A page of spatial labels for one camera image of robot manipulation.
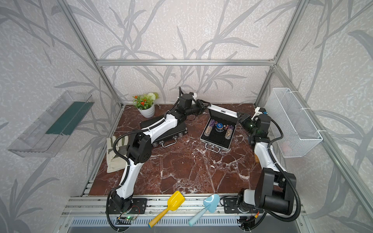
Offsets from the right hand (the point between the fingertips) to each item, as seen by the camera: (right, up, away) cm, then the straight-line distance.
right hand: (236, 113), depth 84 cm
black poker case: (-42, -17, +12) cm, 47 cm away
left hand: (-14, +5, +4) cm, 15 cm away
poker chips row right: (-1, -12, +16) cm, 20 cm away
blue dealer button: (-6, -10, +21) cm, 24 cm away
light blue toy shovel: (-16, -48, -8) cm, 51 cm away
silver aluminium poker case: (-10, -19, +13) cm, 25 cm away
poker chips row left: (-14, -10, +18) cm, 25 cm away
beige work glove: (-74, -30, +6) cm, 80 cm away
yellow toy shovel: (-35, -48, -8) cm, 60 cm away
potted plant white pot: (-60, +7, +19) cm, 63 cm away
